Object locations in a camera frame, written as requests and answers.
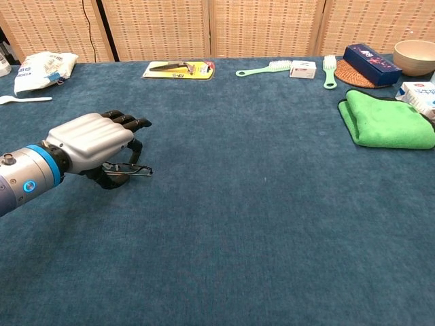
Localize dark blue rectangular box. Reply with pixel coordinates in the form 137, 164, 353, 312
342, 43, 403, 87

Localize black cable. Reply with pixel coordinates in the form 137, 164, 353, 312
81, 0, 94, 63

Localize yellow blister pack with peeler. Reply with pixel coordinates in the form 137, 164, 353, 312
141, 60, 217, 81

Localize folded green microfiber cloth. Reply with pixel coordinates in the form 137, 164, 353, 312
337, 88, 435, 150

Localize white printed package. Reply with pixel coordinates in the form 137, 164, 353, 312
0, 50, 12, 78

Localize woven rattan coaster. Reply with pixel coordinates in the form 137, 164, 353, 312
334, 58, 388, 89

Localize green brush with oval hole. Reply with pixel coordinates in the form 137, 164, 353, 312
322, 54, 338, 90

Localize white plastic food bag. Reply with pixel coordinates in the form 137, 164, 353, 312
13, 51, 80, 96

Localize white and blue carton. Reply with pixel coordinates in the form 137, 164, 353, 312
395, 81, 435, 120

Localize white plastic spoon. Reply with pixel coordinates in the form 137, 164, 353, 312
0, 95, 54, 105

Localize green brush with round hole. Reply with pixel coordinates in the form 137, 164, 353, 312
235, 59, 293, 77

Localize small white cardboard box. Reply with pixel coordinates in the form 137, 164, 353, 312
289, 60, 317, 79

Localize thin metal-frame eyeglasses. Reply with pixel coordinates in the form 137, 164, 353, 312
101, 162, 154, 178

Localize woven bamboo screen panel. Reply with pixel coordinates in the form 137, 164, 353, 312
0, 0, 115, 64
317, 0, 435, 57
97, 0, 212, 62
207, 0, 329, 58

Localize beige bowl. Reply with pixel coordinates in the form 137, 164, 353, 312
393, 39, 435, 77

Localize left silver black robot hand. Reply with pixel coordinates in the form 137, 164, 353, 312
42, 109, 153, 190

